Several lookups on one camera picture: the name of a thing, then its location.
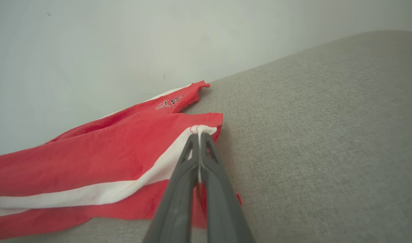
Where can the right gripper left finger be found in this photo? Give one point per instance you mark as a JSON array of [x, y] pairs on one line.
[[173, 209]]

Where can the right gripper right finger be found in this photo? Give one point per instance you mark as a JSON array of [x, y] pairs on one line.
[[222, 216]]

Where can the red shorts with white stripes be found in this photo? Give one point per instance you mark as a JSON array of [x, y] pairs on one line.
[[91, 152]]

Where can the grey fabric sofa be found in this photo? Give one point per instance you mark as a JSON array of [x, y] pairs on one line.
[[310, 135]]

